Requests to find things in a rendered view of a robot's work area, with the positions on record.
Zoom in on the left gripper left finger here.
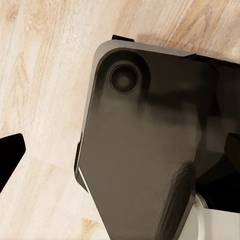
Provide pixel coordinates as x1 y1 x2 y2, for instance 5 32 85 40
0 133 26 193

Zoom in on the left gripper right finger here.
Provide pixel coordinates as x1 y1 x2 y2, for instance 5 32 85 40
224 133 240 173

